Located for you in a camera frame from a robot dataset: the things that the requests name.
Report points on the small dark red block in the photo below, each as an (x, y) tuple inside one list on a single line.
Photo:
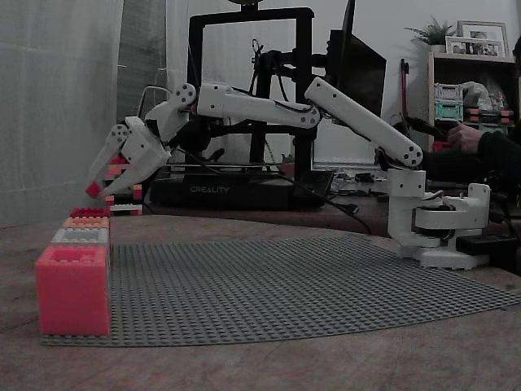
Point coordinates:
[(93, 190)]

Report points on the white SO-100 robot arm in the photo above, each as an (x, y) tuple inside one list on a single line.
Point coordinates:
[(358, 114)]

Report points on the dark sleeved forearm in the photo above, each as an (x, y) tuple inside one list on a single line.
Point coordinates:
[(500, 150)]

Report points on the red lego brick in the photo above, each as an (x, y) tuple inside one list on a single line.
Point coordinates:
[(89, 212)]

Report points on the orange lego brick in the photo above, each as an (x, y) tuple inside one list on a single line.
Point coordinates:
[(85, 222)]

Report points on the grey lego brick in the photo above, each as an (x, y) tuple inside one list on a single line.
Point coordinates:
[(65, 237)]

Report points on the pink lego brick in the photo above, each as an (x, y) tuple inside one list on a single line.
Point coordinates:
[(73, 297)]

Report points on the grey studded Lego baseplate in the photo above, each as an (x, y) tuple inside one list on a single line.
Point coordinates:
[(264, 285)]

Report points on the person's hand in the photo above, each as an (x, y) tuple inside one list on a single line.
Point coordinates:
[(466, 136)]

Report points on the white red orange brick stack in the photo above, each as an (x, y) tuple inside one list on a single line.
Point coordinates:
[(130, 207)]

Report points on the white sheer curtain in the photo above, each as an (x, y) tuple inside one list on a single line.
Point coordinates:
[(53, 102)]

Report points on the black Creality 3D printer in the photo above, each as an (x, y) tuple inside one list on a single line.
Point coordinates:
[(228, 189)]

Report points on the black computer monitor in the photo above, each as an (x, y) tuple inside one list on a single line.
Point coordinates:
[(362, 73)]

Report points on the green storage crate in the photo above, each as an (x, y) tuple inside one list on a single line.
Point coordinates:
[(447, 111)]

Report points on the white storage crate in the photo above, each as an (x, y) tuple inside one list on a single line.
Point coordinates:
[(447, 93)]

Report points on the green potted plant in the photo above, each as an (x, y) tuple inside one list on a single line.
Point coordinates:
[(433, 32)]

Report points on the wooden shelf unit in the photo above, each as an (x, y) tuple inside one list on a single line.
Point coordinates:
[(472, 67)]

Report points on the small white picture frame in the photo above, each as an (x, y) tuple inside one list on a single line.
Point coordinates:
[(474, 47)]

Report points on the large white picture frame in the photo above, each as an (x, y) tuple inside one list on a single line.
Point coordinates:
[(482, 29)]

